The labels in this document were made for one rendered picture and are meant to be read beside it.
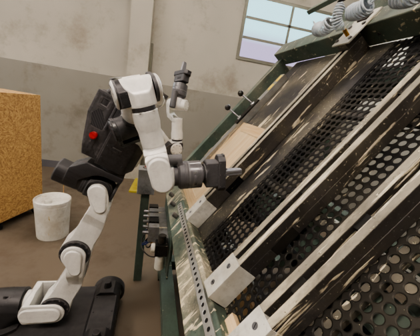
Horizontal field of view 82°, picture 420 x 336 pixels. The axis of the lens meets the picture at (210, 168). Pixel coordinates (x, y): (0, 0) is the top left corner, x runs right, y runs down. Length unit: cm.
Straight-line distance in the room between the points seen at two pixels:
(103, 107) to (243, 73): 347
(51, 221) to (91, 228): 130
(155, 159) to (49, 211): 197
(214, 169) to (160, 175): 17
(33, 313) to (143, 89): 129
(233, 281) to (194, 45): 391
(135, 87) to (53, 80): 396
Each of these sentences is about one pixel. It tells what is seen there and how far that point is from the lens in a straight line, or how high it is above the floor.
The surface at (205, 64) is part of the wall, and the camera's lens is 429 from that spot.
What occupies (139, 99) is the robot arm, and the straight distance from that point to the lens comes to 68.
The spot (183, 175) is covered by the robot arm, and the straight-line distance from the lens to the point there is 73.
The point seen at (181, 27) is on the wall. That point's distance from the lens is 436.
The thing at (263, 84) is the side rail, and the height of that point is 162.
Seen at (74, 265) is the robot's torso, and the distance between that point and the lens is 143.
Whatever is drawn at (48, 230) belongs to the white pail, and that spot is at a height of 12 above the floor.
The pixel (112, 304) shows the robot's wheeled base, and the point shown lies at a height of 19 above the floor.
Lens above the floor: 143
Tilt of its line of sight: 15 degrees down
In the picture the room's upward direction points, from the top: 9 degrees clockwise
